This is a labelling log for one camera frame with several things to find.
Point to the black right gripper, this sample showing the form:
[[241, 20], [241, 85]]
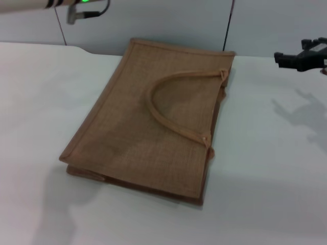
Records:
[[314, 56]]

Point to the brown jute handbag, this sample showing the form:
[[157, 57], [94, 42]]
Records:
[[140, 140]]

